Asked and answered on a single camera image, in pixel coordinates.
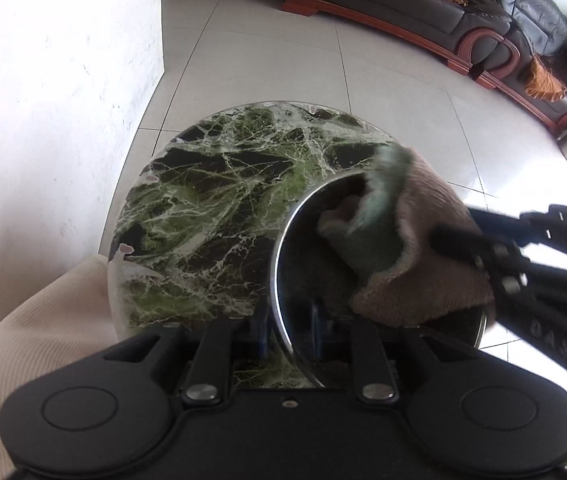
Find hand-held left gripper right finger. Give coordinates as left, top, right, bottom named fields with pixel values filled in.
left=308, top=300, right=464, bottom=405

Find small orange fringed blanket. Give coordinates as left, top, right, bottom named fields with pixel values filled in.
left=522, top=54, right=567, bottom=102

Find round green marble table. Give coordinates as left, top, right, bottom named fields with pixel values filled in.
left=107, top=101, right=465, bottom=392

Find person's beige trousers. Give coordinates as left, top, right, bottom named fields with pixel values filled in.
left=0, top=253, right=130, bottom=480

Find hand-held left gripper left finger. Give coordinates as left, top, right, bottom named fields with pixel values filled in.
left=104, top=309, right=272, bottom=407

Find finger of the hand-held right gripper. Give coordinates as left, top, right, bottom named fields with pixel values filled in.
left=427, top=224, right=535, bottom=297
left=467, top=202, right=567, bottom=262

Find stainless steel bowl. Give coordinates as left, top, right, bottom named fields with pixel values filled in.
left=269, top=169, right=495, bottom=389

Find white curved counter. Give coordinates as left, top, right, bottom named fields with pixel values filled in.
left=0, top=0, right=165, bottom=366

